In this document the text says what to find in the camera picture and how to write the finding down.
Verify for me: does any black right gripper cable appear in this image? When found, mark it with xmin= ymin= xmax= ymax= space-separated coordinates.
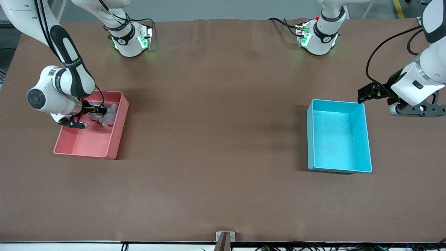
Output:
xmin=94 ymin=85 xmax=105 ymax=108

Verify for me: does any black right arm base cable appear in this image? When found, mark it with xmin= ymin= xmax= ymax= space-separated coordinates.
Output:
xmin=113 ymin=10 xmax=155 ymax=37

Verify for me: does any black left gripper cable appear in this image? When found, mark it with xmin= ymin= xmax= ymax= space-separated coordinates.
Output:
xmin=366 ymin=25 xmax=424 ymax=92

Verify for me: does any left arm base connector plate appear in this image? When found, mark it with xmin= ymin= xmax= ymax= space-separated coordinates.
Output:
xmin=296 ymin=23 xmax=312 ymax=48

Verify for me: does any right arm base connector plate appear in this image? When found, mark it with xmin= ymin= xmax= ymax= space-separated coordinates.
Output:
xmin=137 ymin=25 xmax=154 ymax=50

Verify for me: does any white table edge rail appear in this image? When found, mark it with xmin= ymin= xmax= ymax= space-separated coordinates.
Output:
xmin=0 ymin=242 xmax=446 ymax=251

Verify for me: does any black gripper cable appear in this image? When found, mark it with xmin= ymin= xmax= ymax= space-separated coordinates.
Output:
xmin=94 ymin=85 xmax=105 ymax=108
xmin=366 ymin=25 xmax=424 ymax=92

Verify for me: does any plain grey plush toy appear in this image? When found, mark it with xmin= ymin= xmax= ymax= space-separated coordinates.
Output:
xmin=99 ymin=104 xmax=119 ymax=127

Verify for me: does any black arm base cable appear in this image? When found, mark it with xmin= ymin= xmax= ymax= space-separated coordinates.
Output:
xmin=268 ymin=17 xmax=301 ymax=37
xmin=113 ymin=10 xmax=155 ymax=37

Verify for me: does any black left arm base cable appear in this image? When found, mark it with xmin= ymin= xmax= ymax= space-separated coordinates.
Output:
xmin=268 ymin=17 xmax=301 ymax=37

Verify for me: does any grey plush toy white belly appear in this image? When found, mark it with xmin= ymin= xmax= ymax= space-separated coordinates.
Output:
xmin=85 ymin=101 xmax=105 ymax=122

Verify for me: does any grey metal bracket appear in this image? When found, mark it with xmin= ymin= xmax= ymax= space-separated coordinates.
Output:
xmin=216 ymin=231 xmax=236 ymax=243

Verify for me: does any brown table mat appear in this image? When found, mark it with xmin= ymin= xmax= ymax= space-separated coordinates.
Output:
xmin=0 ymin=18 xmax=446 ymax=243

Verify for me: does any black cable tangle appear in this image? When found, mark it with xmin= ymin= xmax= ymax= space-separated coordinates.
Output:
xmin=254 ymin=239 xmax=446 ymax=251

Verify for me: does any pink plastic box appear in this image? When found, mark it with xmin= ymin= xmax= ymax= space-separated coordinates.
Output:
xmin=53 ymin=90 xmax=130 ymax=160

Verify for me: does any blue plastic box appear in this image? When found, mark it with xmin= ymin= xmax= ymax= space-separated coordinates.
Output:
xmin=307 ymin=99 xmax=372 ymax=174

